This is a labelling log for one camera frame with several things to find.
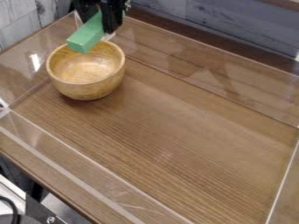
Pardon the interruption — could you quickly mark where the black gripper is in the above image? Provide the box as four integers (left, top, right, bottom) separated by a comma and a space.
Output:
71, 0, 131, 34

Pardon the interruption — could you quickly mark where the green rectangular block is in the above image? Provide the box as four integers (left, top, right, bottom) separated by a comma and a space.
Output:
67, 12, 106, 53

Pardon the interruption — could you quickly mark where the brown wooden bowl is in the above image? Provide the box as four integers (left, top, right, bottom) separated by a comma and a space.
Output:
46, 41, 126, 101

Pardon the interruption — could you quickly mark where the clear acrylic tray wall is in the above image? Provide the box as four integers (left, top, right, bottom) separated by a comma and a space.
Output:
0, 17, 299, 224

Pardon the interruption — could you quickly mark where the black metal bracket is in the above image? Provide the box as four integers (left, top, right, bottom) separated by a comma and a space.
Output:
26, 194, 68, 224

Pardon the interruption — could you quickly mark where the black cable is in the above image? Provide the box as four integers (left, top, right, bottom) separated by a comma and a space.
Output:
0, 195, 22, 224

